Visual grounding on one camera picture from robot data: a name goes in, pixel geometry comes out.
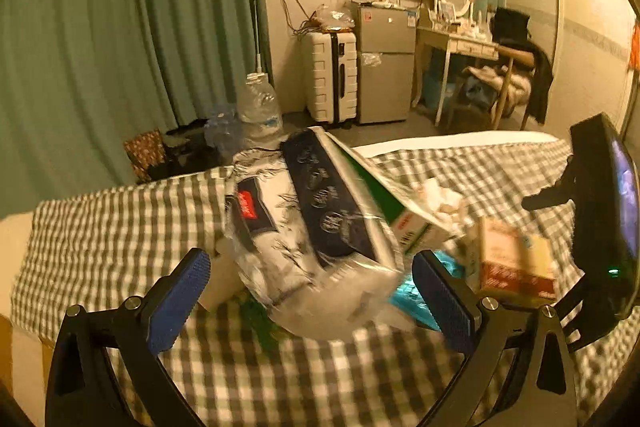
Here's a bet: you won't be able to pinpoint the teal plastic packet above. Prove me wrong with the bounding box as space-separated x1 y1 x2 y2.
387 252 451 330

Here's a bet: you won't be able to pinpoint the hanging wall cables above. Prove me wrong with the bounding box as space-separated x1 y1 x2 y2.
277 0 313 35

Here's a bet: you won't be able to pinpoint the wooden chair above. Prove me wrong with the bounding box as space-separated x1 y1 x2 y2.
492 44 538 130

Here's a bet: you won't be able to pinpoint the clear plastic bags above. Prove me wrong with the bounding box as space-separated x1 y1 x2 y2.
310 7 356 32

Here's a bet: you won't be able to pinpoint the grey checked bedsheet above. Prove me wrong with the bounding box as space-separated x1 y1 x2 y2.
10 139 633 427

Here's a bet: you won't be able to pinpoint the green and white box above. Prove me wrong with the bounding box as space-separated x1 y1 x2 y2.
330 132 463 268

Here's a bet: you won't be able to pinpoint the wide green curtain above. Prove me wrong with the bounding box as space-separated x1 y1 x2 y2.
0 0 273 218

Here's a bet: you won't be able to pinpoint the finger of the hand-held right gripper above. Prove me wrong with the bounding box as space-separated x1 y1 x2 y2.
521 154 578 211
552 277 617 353

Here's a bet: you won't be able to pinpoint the clear bag of printed packs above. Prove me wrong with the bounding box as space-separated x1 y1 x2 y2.
222 127 416 340

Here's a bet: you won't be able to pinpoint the silver mini fridge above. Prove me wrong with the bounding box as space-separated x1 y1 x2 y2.
350 2 417 125

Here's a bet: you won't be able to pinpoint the chair with clothes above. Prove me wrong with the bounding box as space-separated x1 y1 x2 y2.
492 7 553 125

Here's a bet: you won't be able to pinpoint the beige cloth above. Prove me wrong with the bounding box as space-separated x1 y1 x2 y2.
462 64 531 108

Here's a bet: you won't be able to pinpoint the green leafy packet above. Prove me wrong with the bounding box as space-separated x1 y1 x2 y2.
240 297 286 353

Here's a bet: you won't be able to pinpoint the white paper roll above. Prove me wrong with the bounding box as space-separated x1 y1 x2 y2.
200 249 246 310

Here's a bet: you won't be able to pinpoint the crumpled blue plastic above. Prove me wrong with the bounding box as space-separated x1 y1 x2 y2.
205 104 246 152

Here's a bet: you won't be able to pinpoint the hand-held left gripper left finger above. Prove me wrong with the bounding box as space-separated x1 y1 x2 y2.
45 248 211 427

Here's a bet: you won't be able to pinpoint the crumpled white tissue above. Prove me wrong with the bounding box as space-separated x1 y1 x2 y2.
417 179 471 228

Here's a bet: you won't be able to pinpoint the brown and red box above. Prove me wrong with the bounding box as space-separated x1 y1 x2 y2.
477 217 560 308

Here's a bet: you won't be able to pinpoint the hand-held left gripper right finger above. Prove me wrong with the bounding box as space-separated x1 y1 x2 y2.
412 249 581 427

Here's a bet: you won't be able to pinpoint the large clear water bottle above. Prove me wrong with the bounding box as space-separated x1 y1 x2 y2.
236 73 283 150

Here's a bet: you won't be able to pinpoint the black floor item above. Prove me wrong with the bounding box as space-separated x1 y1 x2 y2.
165 122 236 178

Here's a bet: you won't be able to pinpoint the white dressing table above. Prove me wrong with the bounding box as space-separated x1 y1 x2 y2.
412 19 501 125

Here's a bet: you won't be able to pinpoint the white suitcase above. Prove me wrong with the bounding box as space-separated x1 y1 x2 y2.
305 31 358 128

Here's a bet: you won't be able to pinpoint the brown patterned bag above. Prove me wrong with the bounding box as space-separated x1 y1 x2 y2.
124 129 168 182

